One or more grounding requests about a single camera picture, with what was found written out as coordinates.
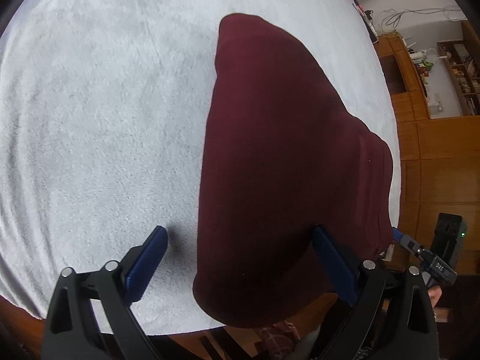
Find person's right hand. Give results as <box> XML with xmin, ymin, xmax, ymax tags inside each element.
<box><xmin>427</xmin><ymin>285</ymin><xmax>443</xmax><ymax>308</ymax></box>

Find wooden wall shelf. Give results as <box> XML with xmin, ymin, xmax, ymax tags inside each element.
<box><xmin>437</xmin><ymin>40</ymin><xmax>479</xmax><ymax>116</ymax></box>

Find wooden desk cabinet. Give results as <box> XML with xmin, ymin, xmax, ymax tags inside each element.
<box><xmin>375</xmin><ymin>33</ymin><xmax>479</xmax><ymax>275</ymax></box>

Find maroon pants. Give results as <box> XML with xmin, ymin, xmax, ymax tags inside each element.
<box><xmin>193</xmin><ymin>14</ymin><xmax>393</xmax><ymax>328</ymax></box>

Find white fleece bed sheet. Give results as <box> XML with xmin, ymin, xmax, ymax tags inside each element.
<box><xmin>1</xmin><ymin>0</ymin><xmax>400</xmax><ymax>335</ymax></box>

